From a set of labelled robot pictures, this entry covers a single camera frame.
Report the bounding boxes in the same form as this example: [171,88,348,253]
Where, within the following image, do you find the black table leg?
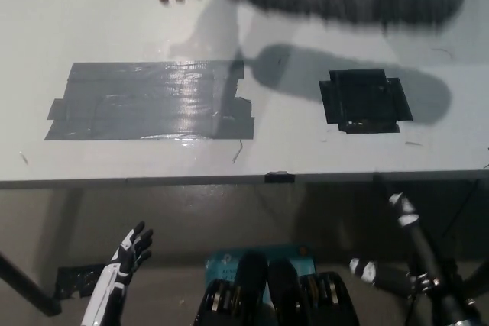
[0,251,63,318]

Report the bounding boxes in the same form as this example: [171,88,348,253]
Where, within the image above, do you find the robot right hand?
[349,192,447,297]

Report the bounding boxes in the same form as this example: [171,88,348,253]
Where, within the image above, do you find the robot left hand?
[108,221,154,289]

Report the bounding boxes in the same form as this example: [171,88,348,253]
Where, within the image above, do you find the grey duct tape patch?
[44,59,256,142]

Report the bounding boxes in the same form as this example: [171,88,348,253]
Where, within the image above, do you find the black floor tape patch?
[53,263,106,300]

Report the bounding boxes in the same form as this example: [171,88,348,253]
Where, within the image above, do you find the black tape marked spot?
[319,68,414,135]

